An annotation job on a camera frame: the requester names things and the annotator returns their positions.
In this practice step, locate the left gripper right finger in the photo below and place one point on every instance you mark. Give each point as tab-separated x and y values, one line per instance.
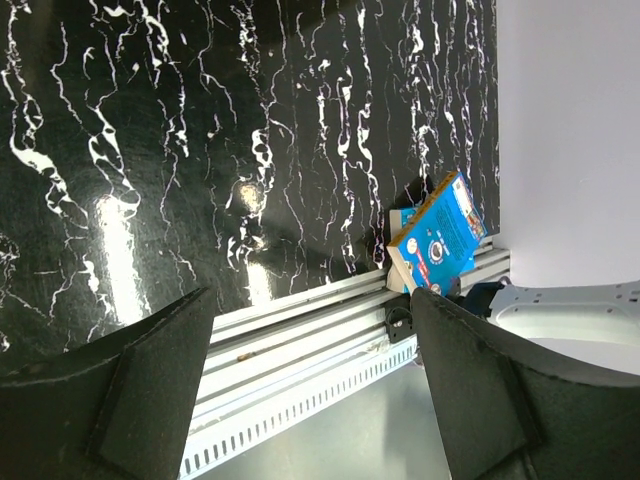
508	408

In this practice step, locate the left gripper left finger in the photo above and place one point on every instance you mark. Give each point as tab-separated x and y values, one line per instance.
116	408

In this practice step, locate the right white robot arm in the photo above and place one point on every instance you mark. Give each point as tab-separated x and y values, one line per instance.
605	313

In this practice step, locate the light blue paperback book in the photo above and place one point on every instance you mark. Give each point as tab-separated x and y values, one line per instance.
438	240

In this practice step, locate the blue Storey Treehouse book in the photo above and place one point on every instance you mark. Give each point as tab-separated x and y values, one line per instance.
399	218

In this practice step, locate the black marble pattern mat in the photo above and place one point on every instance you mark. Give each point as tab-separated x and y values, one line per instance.
149	148

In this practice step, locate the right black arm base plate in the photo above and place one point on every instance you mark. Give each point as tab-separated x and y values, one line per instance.
398	324

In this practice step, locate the aluminium rail frame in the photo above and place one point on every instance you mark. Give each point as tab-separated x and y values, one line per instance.
274	365

